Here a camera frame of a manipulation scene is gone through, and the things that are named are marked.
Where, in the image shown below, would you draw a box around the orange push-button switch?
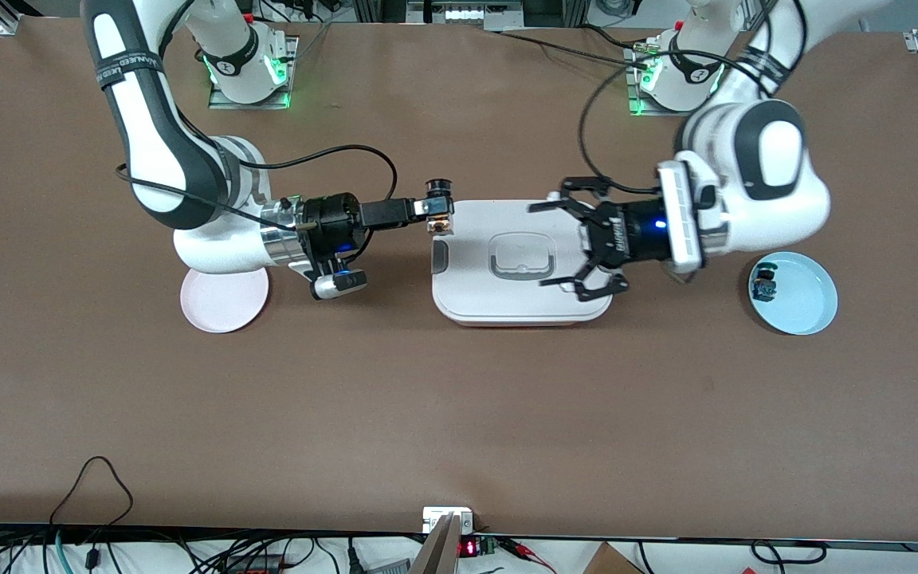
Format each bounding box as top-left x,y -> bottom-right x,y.
426,179 -> 454,235

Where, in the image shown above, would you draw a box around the white lunch box grey clasps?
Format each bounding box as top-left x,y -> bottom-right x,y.
431,199 -> 615,328

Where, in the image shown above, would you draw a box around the pale pink round plate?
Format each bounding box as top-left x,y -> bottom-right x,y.
180,267 -> 270,334

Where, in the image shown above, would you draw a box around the light blue round plate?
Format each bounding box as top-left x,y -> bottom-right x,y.
748,251 -> 839,336

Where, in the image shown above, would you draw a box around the white labelled equipment box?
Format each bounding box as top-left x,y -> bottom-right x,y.
407,0 -> 524,31

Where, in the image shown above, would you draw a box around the red black test lead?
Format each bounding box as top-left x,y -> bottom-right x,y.
499,538 -> 559,574

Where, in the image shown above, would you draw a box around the brown cardboard piece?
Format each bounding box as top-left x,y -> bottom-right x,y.
583,542 -> 643,574

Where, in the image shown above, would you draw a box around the small white box device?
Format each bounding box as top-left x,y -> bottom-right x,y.
422,507 -> 476,533

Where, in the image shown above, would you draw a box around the brown wooden wedge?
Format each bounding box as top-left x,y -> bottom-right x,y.
410,514 -> 464,574

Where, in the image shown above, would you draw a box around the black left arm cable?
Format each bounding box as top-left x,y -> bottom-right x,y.
579,0 -> 810,196

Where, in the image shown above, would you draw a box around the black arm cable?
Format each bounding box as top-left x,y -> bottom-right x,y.
116,143 -> 398,234
579,0 -> 810,196

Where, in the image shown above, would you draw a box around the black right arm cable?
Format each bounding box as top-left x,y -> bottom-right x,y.
116,143 -> 398,234

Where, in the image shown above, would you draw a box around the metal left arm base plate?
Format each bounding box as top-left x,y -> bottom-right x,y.
626,44 -> 713,118

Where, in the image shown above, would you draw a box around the black cable across table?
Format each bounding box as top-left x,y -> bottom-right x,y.
491,28 -> 655,69

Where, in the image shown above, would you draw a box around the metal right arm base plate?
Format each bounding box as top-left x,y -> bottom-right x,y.
208,36 -> 299,111

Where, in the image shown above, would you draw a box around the thin black looped cable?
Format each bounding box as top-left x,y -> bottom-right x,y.
49,455 -> 135,551

